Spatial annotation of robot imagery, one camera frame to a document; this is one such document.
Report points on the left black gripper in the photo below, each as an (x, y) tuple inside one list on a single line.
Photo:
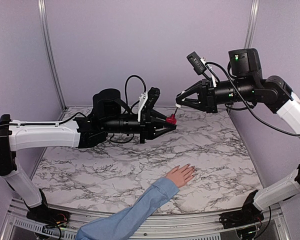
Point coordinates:
[(147, 128)]

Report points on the aluminium frame post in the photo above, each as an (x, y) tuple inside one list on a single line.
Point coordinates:
[(49, 53), (252, 23)]

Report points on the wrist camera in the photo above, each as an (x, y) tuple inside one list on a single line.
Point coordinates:
[(201, 67), (147, 101)]

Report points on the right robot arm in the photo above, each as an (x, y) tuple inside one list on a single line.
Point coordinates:
[(246, 85)]

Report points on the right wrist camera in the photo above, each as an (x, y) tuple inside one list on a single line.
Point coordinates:
[(201, 67)]

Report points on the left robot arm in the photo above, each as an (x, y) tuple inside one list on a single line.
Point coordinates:
[(109, 115)]

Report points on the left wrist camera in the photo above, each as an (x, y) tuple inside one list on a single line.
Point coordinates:
[(147, 101)]

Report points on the right aluminium frame post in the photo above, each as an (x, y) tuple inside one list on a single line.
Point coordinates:
[(252, 23)]

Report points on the mannequin hand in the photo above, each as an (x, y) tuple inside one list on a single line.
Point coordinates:
[(180, 176)]

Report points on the left aluminium frame post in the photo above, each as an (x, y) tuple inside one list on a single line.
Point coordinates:
[(49, 53)]

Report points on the front aluminium rail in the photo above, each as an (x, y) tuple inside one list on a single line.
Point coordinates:
[(196, 226)]

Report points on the blue sleeved forearm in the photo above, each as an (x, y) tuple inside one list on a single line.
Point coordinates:
[(123, 224)]

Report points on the white nail polish brush cap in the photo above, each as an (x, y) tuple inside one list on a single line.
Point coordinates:
[(178, 106)]

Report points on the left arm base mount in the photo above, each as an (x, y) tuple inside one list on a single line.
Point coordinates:
[(52, 218)]

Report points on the red nail polish bottle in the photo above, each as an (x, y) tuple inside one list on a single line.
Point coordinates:
[(171, 119)]

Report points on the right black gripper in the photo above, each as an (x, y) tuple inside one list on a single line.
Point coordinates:
[(210, 103)]

